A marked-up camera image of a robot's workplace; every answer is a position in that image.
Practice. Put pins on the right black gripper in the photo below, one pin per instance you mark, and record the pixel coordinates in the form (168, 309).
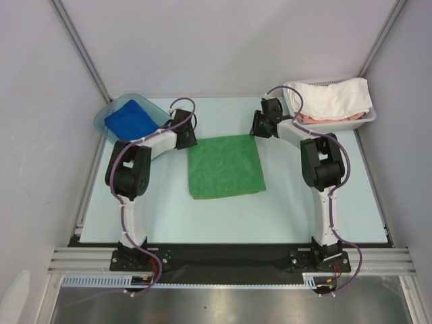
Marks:
(256, 125)

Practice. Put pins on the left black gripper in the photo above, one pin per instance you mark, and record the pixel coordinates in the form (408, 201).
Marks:
(192, 140)

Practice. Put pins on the green microfiber towel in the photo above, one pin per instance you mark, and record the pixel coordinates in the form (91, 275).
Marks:
(225, 166)

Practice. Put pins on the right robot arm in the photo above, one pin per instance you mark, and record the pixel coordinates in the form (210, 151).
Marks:
(322, 170)

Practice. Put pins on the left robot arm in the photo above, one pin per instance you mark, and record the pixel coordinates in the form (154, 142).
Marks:
(128, 174)

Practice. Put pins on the pink towel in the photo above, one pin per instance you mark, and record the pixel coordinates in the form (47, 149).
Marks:
(306, 119)

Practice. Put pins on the translucent blue plastic tray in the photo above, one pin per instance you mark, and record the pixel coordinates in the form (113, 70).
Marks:
(156, 113)

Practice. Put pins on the blue folded towel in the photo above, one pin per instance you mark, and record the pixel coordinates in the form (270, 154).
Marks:
(131, 122)

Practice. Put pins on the white plastic basket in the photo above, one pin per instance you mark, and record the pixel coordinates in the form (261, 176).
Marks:
(347, 125)

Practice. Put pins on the white towel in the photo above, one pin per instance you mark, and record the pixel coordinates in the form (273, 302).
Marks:
(334, 101)

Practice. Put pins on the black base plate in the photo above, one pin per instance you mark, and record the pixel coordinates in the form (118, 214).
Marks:
(228, 264)

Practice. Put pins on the white slotted cable duct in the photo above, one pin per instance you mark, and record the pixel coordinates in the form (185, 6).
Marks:
(141, 281)

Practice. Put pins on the left aluminium frame post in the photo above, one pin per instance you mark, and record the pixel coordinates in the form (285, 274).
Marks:
(77, 42)

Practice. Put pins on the aluminium frame post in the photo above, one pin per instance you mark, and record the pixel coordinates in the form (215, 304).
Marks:
(77, 42)
(388, 27)

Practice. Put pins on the aluminium rail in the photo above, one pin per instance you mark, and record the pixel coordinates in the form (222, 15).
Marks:
(375, 261)

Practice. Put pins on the right aluminium frame post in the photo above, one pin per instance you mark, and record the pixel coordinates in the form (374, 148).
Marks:
(388, 27)

